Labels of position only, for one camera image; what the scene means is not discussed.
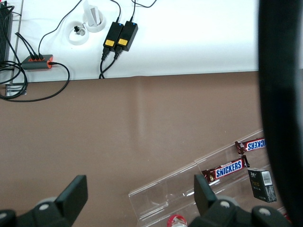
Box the red cup with white lid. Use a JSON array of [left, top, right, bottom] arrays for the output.
[[167, 214, 188, 227]]

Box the white upright plastic piece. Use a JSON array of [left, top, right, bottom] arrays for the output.
[[84, 0, 100, 26]]

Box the black looped cable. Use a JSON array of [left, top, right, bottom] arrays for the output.
[[0, 61, 71, 103]]

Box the thin black adapter cable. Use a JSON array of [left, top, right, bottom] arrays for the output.
[[130, 0, 158, 22], [110, 0, 122, 24]]

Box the grey metal bracket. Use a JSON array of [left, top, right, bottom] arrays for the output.
[[5, 84, 27, 96]]

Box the black finned device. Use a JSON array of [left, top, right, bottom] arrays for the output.
[[0, 4, 13, 63]]

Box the thick black adapter cable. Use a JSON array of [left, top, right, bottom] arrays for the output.
[[98, 47, 111, 80], [99, 47, 123, 80]]

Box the black power adapter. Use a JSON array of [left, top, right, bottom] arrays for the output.
[[103, 21, 125, 51], [116, 20, 139, 52]]

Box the grey orange USB hub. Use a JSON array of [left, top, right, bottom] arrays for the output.
[[20, 53, 54, 70]]

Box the aluminium rail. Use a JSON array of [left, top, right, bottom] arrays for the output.
[[10, 0, 25, 83]]

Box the small black box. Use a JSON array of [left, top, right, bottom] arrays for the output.
[[247, 167, 277, 203]]

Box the white round stand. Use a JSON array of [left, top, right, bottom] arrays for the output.
[[82, 10, 106, 34]]

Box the thin black hub cable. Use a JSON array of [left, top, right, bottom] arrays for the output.
[[37, 0, 83, 56]]

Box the clear acrylic stepped display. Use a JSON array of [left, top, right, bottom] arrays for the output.
[[128, 129, 285, 227]]

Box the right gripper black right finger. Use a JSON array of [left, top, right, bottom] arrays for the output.
[[186, 174, 294, 227]]

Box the thick blurry black cable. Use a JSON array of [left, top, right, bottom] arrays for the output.
[[257, 0, 303, 227]]

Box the Snickers chocolate bar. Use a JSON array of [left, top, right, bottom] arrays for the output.
[[201, 155, 251, 185], [234, 138, 267, 156]]

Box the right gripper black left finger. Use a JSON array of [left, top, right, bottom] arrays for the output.
[[0, 174, 89, 227]]

